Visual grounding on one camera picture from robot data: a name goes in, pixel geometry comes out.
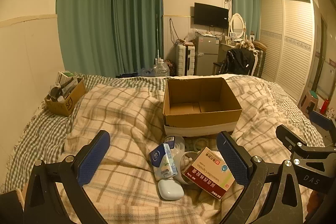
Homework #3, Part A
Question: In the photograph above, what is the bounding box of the small round cotton swab tub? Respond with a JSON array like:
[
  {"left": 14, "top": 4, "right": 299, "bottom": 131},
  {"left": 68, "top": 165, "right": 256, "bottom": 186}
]
[{"left": 176, "top": 151, "right": 200, "bottom": 185}]

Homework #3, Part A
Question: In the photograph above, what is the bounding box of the black jacket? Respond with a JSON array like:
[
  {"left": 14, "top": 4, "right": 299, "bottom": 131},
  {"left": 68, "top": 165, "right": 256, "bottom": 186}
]
[{"left": 220, "top": 48, "right": 256, "bottom": 75}]

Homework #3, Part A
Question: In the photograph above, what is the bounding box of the black wall television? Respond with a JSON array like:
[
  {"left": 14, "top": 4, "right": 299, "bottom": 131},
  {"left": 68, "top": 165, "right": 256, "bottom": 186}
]
[{"left": 194, "top": 3, "right": 229, "bottom": 29}]

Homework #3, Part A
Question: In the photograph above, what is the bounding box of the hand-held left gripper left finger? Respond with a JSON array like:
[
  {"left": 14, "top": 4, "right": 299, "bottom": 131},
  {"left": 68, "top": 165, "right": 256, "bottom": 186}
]
[{"left": 24, "top": 130, "right": 111, "bottom": 224}]

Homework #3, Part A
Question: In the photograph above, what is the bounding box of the oval white vanity mirror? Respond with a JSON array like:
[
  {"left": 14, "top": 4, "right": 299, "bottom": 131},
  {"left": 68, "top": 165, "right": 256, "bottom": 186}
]
[{"left": 229, "top": 13, "right": 245, "bottom": 39}]

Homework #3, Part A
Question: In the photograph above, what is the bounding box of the large cardboard box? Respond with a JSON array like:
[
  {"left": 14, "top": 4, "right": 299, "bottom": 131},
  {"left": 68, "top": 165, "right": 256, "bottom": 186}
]
[{"left": 163, "top": 77, "right": 243, "bottom": 136}]

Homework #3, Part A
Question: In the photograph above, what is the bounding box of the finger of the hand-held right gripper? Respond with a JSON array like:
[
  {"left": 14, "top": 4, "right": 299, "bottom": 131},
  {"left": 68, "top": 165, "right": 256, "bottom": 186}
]
[
  {"left": 309, "top": 111, "right": 336, "bottom": 139},
  {"left": 276, "top": 124, "right": 307, "bottom": 152}
]

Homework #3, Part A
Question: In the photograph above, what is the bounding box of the small printed cardboard box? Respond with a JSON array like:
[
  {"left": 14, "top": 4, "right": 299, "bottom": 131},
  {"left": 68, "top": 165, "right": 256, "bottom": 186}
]
[{"left": 44, "top": 78, "right": 87, "bottom": 117}]

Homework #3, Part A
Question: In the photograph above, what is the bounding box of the dark round item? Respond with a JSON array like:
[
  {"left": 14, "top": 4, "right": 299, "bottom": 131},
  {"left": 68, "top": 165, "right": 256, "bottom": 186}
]
[{"left": 48, "top": 86, "right": 61, "bottom": 102}]

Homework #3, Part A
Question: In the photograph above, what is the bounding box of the blue white tissue pack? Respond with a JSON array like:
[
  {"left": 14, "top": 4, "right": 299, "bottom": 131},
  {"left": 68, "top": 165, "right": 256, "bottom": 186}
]
[{"left": 149, "top": 143, "right": 177, "bottom": 181}]

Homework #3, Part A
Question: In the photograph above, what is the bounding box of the grey small fridge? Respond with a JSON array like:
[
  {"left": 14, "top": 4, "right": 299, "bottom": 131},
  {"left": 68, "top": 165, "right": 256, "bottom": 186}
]
[{"left": 194, "top": 35, "right": 219, "bottom": 76}]

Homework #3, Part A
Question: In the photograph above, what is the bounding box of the white thin pole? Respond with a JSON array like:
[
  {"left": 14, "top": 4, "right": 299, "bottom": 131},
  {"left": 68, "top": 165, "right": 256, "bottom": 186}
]
[{"left": 156, "top": 14, "right": 161, "bottom": 60}]

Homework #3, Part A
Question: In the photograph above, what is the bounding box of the grey ring-shaped object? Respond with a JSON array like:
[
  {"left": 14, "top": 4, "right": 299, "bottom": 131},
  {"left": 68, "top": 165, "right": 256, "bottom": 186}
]
[{"left": 185, "top": 137, "right": 218, "bottom": 152}]

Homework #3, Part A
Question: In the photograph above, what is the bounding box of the red white medicine box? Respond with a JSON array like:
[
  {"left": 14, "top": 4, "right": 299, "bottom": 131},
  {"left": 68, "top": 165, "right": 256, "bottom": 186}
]
[{"left": 182, "top": 147, "right": 236, "bottom": 197}]

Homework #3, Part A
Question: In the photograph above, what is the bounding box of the dark patterned suitcase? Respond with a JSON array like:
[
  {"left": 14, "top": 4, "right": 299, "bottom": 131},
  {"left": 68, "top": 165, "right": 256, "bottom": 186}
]
[{"left": 253, "top": 49, "right": 266, "bottom": 77}]

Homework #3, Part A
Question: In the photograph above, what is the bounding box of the beige plaid blanket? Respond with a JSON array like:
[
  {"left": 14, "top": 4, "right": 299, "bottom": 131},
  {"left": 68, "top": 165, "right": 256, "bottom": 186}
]
[{"left": 56, "top": 74, "right": 324, "bottom": 224}]

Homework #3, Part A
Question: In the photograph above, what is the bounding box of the white louvred wardrobe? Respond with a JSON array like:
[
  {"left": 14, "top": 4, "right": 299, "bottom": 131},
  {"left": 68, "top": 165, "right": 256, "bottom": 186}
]
[{"left": 259, "top": 0, "right": 319, "bottom": 106}]

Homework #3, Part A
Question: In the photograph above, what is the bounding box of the narrow green curtain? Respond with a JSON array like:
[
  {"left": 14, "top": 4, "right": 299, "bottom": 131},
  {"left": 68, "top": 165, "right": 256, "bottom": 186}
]
[{"left": 230, "top": 0, "right": 261, "bottom": 42}]

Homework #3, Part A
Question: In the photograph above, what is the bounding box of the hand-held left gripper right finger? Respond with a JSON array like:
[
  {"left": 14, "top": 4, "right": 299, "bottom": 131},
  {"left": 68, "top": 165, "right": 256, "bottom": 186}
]
[{"left": 216, "top": 131, "right": 305, "bottom": 224}]

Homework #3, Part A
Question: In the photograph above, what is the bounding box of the white green carton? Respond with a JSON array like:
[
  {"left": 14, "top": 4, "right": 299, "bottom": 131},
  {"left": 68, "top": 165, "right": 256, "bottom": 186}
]
[{"left": 57, "top": 71, "right": 77, "bottom": 83}]

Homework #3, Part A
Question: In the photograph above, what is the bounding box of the white earbud case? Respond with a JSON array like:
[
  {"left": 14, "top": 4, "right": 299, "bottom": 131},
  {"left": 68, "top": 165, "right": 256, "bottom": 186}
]
[{"left": 157, "top": 178, "right": 185, "bottom": 200}]

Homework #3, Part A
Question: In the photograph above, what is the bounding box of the white ribbed suitcase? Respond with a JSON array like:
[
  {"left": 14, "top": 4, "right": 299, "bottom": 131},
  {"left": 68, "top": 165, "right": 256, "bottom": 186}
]
[{"left": 175, "top": 44, "right": 196, "bottom": 77}]

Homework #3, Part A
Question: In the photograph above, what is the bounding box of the clear water jug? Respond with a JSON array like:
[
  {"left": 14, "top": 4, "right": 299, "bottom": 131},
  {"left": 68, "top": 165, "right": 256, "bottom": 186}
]
[{"left": 153, "top": 58, "right": 170, "bottom": 77}]

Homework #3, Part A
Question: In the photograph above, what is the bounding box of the wide green curtain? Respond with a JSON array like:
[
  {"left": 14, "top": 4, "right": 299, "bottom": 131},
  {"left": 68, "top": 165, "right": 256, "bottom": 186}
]
[{"left": 56, "top": 0, "right": 114, "bottom": 77}]

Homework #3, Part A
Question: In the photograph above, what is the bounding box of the green gingham bed sheet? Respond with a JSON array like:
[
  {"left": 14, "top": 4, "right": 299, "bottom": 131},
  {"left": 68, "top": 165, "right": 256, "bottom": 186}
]
[{"left": 0, "top": 72, "right": 336, "bottom": 195}]

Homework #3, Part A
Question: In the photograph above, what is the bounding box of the plastic stool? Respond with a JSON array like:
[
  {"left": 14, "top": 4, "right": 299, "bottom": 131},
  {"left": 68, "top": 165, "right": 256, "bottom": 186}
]
[{"left": 298, "top": 90, "right": 319, "bottom": 118}]

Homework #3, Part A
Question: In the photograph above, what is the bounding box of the red bottle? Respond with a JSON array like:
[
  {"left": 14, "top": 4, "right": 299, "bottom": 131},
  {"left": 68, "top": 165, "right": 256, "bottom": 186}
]
[{"left": 320, "top": 98, "right": 330, "bottom": 114}]

